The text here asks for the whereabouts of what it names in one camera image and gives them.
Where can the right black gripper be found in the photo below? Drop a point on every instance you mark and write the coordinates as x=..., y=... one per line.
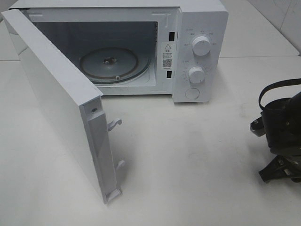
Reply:
x=282, y=125

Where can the round door release button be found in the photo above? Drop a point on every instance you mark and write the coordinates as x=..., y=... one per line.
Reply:
x=192, y=93

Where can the white timer knob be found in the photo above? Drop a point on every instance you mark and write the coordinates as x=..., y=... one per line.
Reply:
x=196, y=75

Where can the white microwave door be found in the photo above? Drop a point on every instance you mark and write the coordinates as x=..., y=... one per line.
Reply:
x=69, y=100

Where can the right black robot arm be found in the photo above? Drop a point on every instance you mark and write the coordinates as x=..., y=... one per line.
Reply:
x=296, y=101

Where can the upper white power knob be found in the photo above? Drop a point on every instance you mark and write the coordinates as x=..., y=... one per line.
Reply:
x=201, y=45

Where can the white microwave oven body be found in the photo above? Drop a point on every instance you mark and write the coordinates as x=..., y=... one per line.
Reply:
x=162, y=29

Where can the glass microwave turntable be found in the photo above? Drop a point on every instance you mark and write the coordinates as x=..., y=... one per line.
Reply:
x=113, y=65

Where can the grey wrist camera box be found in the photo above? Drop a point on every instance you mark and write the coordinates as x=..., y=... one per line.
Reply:
x=257, y=127

